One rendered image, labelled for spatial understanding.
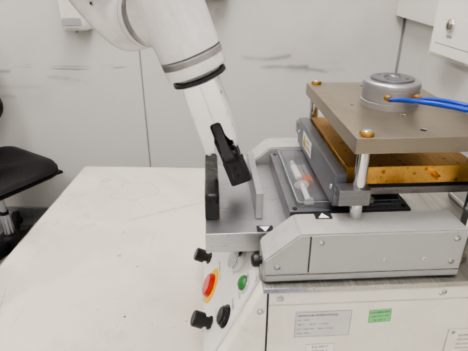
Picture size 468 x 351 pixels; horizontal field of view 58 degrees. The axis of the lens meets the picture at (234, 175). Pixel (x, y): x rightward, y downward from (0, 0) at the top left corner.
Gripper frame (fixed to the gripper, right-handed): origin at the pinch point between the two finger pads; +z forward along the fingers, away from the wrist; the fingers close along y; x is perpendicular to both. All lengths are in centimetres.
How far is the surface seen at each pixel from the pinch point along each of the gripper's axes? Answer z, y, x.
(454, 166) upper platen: 5.0, 10.3, 27.1
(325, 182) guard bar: 2.4, 7.7, 11.3
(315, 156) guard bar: 1.5, 1.3, 11.6
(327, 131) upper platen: 0.3, -3.1, 15.0
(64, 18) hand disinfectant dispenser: -31, -139, -59
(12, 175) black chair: 18, -111, -102
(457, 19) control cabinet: -7.4, -9.1, 39.3
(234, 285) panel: 13.3, 8.9, -5.9
